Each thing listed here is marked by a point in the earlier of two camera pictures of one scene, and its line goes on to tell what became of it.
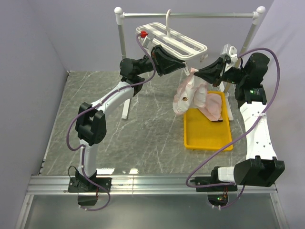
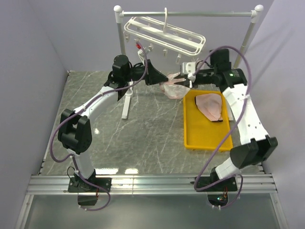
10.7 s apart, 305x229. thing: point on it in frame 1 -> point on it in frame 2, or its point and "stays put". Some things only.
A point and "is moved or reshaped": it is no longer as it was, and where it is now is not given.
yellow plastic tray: [201, 133] stays put
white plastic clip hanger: [176, 43] is moved or reshaped
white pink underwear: [189, 95] -> [173, 90]
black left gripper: [166, 64] -> [152, 76]
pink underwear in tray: [213, 108] stays put
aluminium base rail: [138, 185] stays put
